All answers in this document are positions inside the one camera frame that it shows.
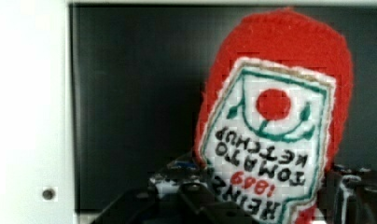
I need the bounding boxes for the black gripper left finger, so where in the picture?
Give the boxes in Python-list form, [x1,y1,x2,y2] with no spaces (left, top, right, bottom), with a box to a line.
[91,153,259,224]

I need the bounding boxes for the silver toaster oven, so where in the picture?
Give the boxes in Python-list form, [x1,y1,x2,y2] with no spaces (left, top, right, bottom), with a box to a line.
[69,3,377,224]

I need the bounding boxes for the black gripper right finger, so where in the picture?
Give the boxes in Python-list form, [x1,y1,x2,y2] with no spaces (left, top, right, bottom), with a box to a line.
[317,164,377,224]

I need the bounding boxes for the red ketchup bottle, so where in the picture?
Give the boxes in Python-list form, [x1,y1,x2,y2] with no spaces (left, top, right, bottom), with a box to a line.
[193,8,353,224]

